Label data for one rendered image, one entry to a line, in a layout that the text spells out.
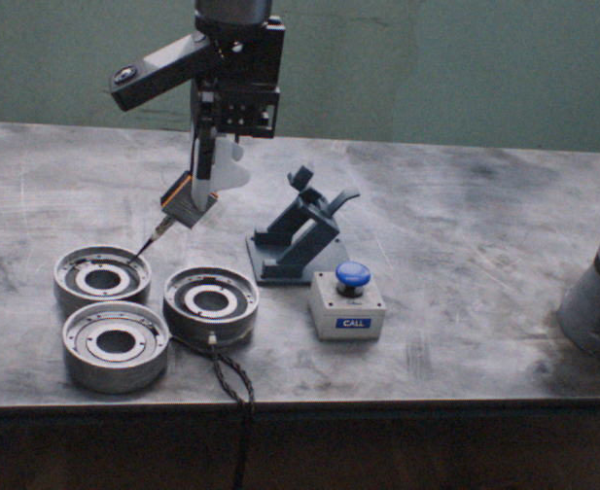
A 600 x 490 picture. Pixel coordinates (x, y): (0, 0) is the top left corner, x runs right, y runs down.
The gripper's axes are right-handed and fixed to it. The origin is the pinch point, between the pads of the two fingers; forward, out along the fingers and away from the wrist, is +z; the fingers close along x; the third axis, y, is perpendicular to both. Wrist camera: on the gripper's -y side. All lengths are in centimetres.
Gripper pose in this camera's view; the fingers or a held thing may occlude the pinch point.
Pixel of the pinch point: (194, 192)
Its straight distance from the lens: 100.2
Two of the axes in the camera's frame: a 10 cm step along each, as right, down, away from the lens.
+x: -1.8, -5.5, 8.1
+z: -1.4, 8.3, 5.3
